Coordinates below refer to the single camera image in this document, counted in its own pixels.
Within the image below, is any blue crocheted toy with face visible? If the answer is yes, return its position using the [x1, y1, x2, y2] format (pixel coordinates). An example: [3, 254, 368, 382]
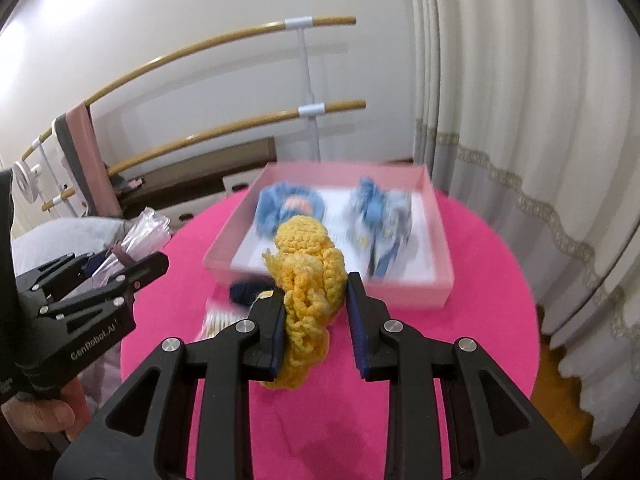
[255, 182, 327, 239]

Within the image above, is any yellow crochet scrunchie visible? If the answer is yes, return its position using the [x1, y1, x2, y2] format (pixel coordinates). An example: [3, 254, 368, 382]
[261, 215, 349, 394]

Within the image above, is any pink cardboard box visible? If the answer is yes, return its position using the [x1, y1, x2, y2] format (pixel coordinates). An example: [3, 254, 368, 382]
[202, 161, 455, 310]

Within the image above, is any navy hair tie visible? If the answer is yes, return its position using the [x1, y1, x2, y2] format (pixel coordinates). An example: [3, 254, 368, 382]
[227, 280, 275, 309]

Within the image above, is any white barre stand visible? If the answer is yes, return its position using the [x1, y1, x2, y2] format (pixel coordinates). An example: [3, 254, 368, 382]
[284, 16, 327, 163]

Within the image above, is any white round device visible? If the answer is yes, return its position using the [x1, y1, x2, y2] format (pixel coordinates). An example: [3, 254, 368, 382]
[12, 160, 44, 204]

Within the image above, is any clear plastic wrapper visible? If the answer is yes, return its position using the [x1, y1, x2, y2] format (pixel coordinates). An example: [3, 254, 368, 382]
[92, 206, 174, 287]

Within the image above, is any person's left hand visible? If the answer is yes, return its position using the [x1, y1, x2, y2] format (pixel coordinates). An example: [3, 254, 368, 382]
[0, 394, 77, 455]

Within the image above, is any pink and grey cloth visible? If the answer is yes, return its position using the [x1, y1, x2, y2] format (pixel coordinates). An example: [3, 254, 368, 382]
[52, 102, 124, 221]

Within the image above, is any blue and white fabric bow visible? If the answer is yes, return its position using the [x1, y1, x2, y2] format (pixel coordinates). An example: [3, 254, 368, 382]
[345, 176, 417, 281]

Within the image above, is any dark brown wooden furniture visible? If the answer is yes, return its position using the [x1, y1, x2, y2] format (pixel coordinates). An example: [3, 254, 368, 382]
[107, 136, 279, 207]

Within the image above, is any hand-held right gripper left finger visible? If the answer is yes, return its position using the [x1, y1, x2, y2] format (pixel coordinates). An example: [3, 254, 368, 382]
[52, 287, 287, 480]

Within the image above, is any cream knitted hair accessory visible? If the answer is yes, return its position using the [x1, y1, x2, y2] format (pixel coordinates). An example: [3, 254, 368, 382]
[200, 302, 252, 344]

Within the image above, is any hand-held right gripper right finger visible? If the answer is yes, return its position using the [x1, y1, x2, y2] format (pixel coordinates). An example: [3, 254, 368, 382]
[346, 271, 584, 480]

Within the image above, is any grey cushion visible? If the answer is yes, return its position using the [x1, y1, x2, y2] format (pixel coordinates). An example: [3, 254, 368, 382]
[12, 217, 127, 282]

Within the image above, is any wooden barre rail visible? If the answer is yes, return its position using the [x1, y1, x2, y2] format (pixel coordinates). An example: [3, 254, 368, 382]
[42, 100, 367, 212]
[20, 16, 357, 161]

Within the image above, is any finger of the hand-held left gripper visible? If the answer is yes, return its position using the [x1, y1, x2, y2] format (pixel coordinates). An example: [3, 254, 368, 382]
[15, 252, 108, 307]
[37, 251, 171, 333]

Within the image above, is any round pink table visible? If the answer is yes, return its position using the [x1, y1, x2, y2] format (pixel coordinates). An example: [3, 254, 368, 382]
[120, 187, 544, 480]

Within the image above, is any white curtain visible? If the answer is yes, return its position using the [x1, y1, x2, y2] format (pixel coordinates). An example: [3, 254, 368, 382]
[405, 0, 640, 461]

